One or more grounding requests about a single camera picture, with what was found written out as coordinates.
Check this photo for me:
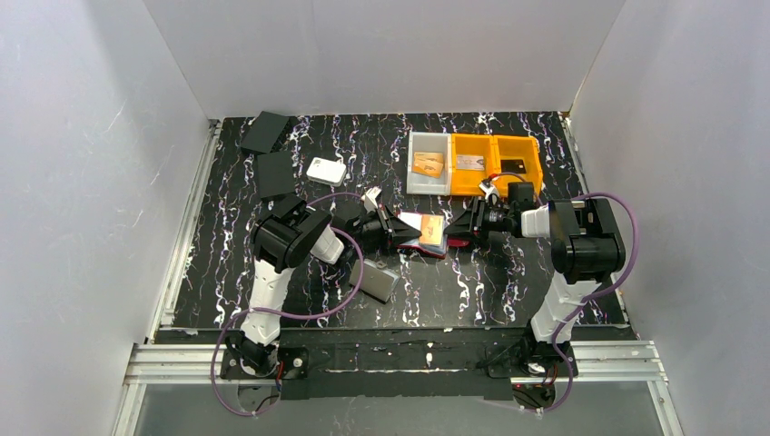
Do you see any silver VIP credit card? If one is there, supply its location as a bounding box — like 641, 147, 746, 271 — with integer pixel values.
456, 154, 486, 172

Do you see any black box near device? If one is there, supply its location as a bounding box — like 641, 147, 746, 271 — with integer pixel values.
256, 151, 295, 202

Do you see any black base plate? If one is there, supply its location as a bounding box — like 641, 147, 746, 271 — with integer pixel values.
216, 327, 578, 401

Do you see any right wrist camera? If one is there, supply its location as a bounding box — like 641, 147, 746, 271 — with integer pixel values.
479, 179, 500, 204

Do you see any black box far corner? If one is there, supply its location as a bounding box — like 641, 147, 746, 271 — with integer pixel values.
240, 111, 293, 155

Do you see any orange credit card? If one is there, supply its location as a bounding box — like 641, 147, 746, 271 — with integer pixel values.
411, 160, 444, 178
419, 214, 445, 246
412, 152, 445, 163

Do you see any black VIP credit card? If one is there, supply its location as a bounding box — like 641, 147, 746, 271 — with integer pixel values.
500, 159, 527, 174

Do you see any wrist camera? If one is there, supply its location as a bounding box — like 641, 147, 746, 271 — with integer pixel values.
360, 186, 381, 213
479, 179, 500, 204

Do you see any white plastic bin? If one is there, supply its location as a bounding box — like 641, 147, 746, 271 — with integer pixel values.
406, 132, 453, 195

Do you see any aluminium frame rail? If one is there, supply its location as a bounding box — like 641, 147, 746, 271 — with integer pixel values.
113, 337, 683, 435

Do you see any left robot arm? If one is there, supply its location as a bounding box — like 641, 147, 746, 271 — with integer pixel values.
227, 188, 422, 376

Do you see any orange credit card in bin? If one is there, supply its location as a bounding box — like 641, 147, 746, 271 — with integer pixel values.
412, 152, 445, 163

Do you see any silver metal card case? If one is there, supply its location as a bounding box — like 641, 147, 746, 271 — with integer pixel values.
349, 260, 400, 303

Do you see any yellow right plastic bin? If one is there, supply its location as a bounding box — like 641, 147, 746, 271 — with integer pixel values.
494, 135, 544, 194

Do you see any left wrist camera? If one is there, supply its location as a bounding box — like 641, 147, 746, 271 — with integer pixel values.
360, 186, 381, 213

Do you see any red leather card holder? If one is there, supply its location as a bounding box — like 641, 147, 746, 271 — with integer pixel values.
397, 212, 469, 259

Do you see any white square device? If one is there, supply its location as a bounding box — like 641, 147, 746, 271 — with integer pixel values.
306, 157, 347, 187

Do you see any yellow middle plastic bin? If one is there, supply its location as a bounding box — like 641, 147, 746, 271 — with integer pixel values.
450, 134, 500, 196

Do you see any yellow plastic bin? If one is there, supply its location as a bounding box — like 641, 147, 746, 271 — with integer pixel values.
494, 135, 544, 194
450, 134, 500, 196

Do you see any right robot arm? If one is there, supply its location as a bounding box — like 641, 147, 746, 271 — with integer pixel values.
470, 183, 626, 375

